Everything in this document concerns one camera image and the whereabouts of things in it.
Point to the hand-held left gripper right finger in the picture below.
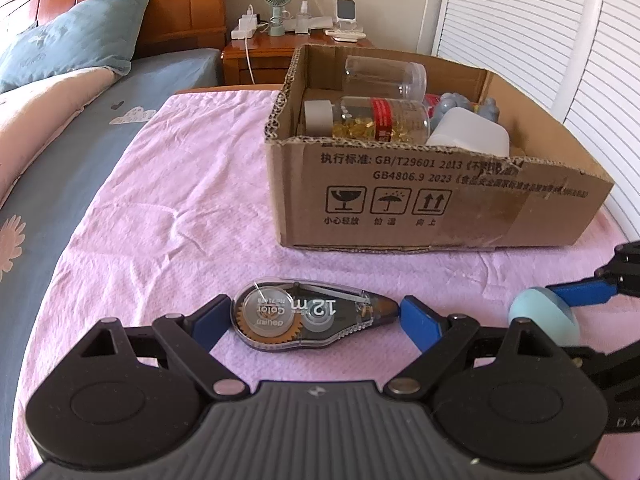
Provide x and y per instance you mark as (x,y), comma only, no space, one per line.
(420,325)

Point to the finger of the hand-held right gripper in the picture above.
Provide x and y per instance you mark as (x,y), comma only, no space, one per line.
(610,365)
(585,293)

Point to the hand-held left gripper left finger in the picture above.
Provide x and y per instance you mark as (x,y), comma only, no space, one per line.
(212,324)

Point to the light blue round case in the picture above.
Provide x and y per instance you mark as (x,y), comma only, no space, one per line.
(545,310)

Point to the clear correction tape dispenser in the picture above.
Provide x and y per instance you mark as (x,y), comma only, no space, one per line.
(300,317)

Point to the brown cardboard box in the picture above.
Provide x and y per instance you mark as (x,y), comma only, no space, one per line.
(400,200)

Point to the white plastic jar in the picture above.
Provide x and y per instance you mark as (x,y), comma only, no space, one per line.
(470,132)

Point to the capsule bottle red label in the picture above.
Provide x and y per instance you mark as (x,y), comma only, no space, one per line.
(370,120)

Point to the clear plastic jar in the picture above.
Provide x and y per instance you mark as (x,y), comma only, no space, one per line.
(380,77)

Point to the white louvred closet door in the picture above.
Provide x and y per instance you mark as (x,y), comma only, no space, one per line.
(610,85)
(500,15)

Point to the blue-grey patterned bed sheet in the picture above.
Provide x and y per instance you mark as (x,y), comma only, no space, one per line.
(100,135)

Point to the grey elephant toy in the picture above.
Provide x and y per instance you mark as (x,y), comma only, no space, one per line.
(450,102)

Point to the wooden nightstand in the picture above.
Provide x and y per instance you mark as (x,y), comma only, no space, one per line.
(270,57)

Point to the beige quilt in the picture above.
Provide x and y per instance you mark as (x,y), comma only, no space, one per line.
(45,105)

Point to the white remote control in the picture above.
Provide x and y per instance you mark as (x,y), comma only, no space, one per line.
(346,36)

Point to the white power strip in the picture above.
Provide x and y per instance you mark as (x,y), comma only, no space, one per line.
(245,25)

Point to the clear spray bottle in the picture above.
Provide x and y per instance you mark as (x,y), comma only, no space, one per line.
(303,20)

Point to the blue pillow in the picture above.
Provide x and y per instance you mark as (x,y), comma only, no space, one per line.
(75,35)

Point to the white device on stand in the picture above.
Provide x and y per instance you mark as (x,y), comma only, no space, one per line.
(346,10)

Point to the wooden headboard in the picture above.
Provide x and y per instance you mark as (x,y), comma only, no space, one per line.
(190,0)

